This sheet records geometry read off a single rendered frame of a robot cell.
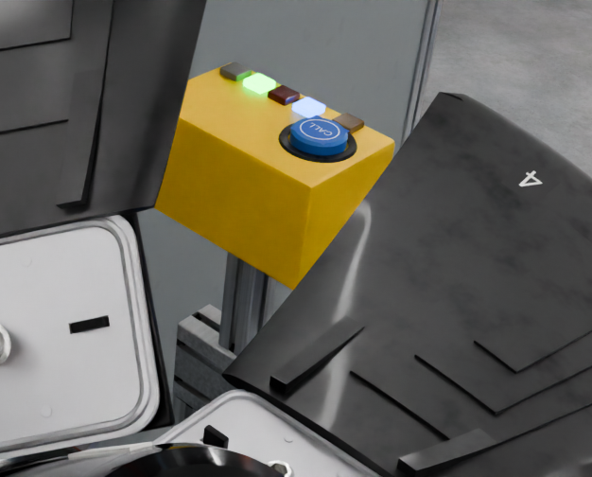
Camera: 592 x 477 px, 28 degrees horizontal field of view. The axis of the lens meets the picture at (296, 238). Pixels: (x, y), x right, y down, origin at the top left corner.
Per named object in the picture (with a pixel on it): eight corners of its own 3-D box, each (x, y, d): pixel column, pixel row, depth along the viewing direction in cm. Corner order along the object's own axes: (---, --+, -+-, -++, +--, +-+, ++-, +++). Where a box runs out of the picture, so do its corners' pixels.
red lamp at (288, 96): (266, 97, 87) (267, 90, 87) (282, 91, 88) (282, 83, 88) (285, 107, 86) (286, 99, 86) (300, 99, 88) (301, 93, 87)
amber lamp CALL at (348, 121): (329, 126, 85) (330, 118, 84) (344, 118, 86) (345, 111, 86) (349, 135, 84) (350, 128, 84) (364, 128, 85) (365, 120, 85)
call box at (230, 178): (135, 216, 91) (141, 94, 85) (222, 171, 98) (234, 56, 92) (294, 311, 83) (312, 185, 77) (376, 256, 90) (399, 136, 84)
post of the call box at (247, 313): (217, 344, 96) (230, 219, 89) (241, 328, 98) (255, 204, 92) (244, 362, 95) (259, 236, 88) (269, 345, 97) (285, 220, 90)
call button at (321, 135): (277, 147, 83) (279, 125, 82) (312, 129, 85) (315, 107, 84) (322, 169, 81) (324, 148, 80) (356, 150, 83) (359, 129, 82)
